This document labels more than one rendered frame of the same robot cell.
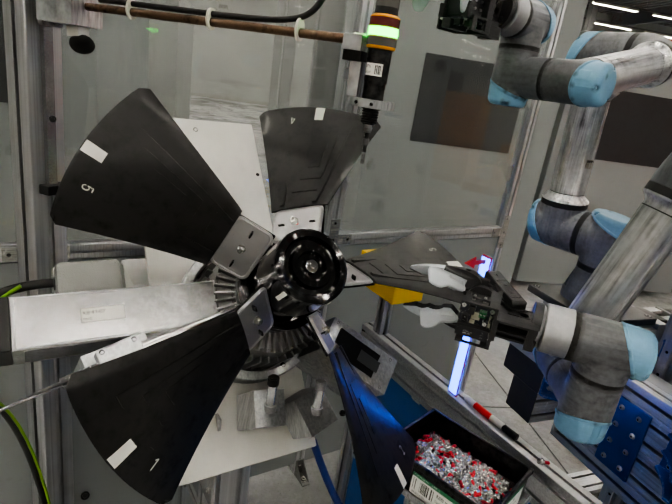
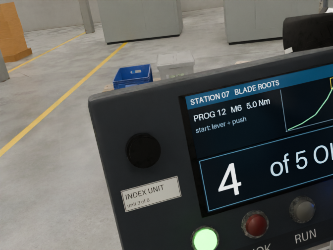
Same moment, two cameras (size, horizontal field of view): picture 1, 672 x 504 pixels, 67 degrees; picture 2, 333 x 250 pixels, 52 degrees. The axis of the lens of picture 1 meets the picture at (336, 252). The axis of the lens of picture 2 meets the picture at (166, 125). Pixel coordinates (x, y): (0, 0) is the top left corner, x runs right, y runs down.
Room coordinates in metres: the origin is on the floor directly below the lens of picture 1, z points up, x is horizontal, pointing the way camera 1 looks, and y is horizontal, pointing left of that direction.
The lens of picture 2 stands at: (0.48, -1.03, 1.34)
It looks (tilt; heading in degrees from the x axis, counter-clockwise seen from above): 24 degrees down; 112
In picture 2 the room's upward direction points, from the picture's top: 8 degrees counter-clockwise
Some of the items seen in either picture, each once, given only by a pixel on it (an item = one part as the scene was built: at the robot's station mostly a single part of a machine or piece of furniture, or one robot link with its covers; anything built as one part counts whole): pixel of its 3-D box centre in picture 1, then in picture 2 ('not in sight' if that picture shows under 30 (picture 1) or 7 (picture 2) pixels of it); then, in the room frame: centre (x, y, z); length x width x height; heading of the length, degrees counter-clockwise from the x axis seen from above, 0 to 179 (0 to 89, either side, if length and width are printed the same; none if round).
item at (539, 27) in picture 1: (525, 22); not in sight; (1.06, -0.29, 1.64); 0.11 x 0.08 x 0.09; 134
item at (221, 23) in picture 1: (208, 21); not in sight; (0.90, 0.27, 1.54); 0.54 x 0.01 x 0.01; 69
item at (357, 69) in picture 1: (370, 72); not in sight; (0.80, -0.01, 1.50); 0.09 x 0.07 x 0.10; 69
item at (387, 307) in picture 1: (384, 311); not in sight; (1.24, -0.15, 0.92); 0.03 x 0.03 x 0.12; 34
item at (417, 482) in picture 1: (454, 470); not in sight; (0.76, -0.27, 0.85); 0.22 x 0.17 x 0.07; 49
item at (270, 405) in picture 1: (271, 393); not in sight; (0.71, 0.07, 0.99); 0.02 x 0.02 x 0.06
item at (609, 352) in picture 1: (608, 347); not in sight; (0.68, -0.42, 1.17); 0.11 x 0.08 x 0.09; 71
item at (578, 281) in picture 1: (596, 282); not in sight; (1.25, -0.68, 1.09); 0.15 x 0.15 x 0.10
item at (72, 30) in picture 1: (81, 40); not in sight; (1.00, 0.53, 1.48); 0.05 x 0.04 x 0.05; 69
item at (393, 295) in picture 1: (390, 277); not in sight; (1.24, -0.15, 1.02); 0.16 x 0.10 x 0.11; 34
